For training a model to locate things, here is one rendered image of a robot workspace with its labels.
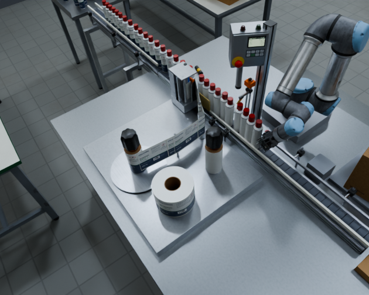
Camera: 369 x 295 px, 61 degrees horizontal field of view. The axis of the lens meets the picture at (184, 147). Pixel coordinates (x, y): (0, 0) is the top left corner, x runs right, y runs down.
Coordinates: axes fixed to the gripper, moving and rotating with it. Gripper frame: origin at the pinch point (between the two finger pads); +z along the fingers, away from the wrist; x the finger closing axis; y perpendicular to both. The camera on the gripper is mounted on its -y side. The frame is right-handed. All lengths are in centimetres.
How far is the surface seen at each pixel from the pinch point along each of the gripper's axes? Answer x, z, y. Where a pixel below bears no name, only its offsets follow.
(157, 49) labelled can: -91, 41, 2
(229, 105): -27.5, 2.5, 2.0
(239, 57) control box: -41.6, -24.3, -1.5
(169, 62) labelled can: -77, 36, 2
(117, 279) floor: 27, 93, 102
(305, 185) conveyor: 28.9, -10.4, -0.5
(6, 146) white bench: -86, 65, 116
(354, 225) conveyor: 53, -24, -1
